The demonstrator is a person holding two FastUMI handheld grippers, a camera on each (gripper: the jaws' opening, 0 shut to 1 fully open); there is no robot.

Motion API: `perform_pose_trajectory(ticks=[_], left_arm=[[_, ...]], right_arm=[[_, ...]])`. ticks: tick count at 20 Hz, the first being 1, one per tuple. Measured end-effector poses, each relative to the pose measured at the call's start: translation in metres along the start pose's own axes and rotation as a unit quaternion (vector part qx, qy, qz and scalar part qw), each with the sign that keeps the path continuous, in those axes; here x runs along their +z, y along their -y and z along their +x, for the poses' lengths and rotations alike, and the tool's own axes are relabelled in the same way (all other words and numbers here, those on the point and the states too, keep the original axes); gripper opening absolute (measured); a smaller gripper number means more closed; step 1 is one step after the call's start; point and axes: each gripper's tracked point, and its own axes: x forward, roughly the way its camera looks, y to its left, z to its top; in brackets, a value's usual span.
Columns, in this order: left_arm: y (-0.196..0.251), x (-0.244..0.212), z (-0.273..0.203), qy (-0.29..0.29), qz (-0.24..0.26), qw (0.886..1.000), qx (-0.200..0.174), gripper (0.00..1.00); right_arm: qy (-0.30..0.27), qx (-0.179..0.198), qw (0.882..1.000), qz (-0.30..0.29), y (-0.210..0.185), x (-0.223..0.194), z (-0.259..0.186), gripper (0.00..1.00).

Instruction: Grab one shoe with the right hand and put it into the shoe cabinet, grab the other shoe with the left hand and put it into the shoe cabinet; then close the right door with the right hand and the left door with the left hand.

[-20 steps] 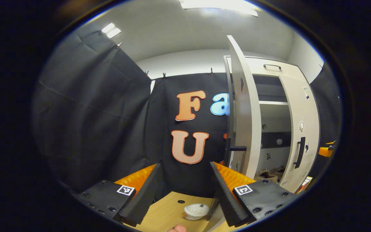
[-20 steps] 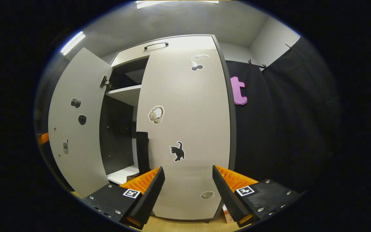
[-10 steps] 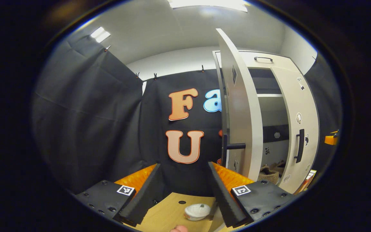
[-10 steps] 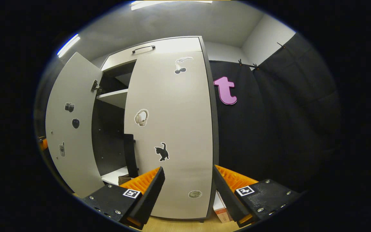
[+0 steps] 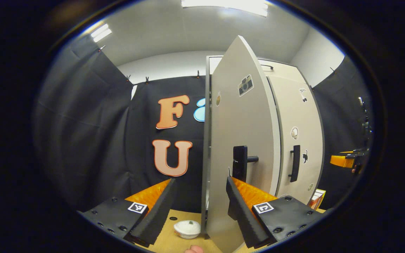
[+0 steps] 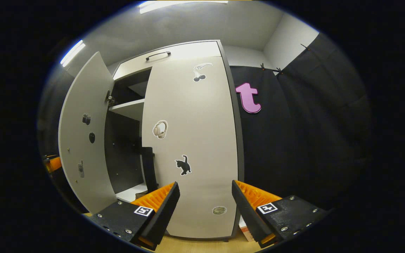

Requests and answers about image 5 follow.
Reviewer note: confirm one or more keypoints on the small ceiling light panel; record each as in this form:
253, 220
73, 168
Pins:
101, 32

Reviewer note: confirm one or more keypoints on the pink rounded object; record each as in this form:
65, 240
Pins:
194, 249

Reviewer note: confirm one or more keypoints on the large ceiling light panel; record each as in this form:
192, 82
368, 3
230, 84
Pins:
223, 6

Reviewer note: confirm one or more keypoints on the yellow and white box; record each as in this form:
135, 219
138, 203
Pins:
317, 200

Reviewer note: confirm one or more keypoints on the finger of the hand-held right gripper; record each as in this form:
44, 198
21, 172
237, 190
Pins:
341, 160

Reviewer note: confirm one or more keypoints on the white round container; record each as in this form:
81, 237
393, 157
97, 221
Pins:
187, 228

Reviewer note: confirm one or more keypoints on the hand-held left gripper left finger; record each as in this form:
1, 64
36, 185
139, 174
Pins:
158, 214

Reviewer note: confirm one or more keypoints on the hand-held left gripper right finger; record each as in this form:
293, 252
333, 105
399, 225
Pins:
239, 214

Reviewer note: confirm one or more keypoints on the white shoe cabinet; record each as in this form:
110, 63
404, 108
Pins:
206, 147

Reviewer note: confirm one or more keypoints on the white cabinet door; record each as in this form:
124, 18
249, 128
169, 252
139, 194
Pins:
244, 123
283, 105

